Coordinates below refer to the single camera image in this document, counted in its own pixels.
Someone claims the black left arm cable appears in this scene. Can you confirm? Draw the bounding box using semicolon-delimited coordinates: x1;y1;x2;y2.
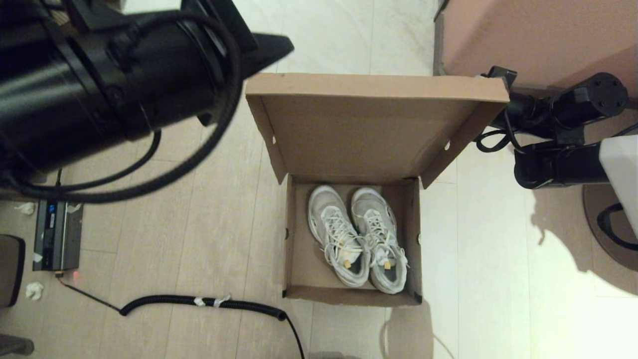
0;12;243;204

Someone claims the thick black corrugated arm hose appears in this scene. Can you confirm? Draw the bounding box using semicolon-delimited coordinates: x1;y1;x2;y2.
597;203;638;251

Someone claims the brown panel with black rim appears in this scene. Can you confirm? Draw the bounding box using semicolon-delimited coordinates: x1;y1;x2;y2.
0;234;26;308

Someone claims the black corrugated cable conduit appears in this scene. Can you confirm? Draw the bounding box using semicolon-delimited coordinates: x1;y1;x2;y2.
59;272;306;359

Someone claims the round brown pedestal base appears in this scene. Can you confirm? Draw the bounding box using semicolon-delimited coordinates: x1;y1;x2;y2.
582;184;638;272

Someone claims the brown cardboard shoe box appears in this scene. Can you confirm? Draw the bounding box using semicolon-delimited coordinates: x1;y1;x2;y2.
244;72;510;307

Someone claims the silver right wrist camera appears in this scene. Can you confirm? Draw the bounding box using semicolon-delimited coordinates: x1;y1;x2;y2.
481;66;517;91

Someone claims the pink cabinet with grey base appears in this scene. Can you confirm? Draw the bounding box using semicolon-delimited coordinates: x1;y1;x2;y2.
432;0;638;93

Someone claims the white lace-up sneaker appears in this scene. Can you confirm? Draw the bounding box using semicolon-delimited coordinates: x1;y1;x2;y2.
350;187;409;295
308;185;372;288

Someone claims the grey furniture foot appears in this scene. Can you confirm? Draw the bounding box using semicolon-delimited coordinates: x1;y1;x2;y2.
0;334;34;356

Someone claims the grey power inverter box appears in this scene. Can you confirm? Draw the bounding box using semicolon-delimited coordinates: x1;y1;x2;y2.
32;199;84;272

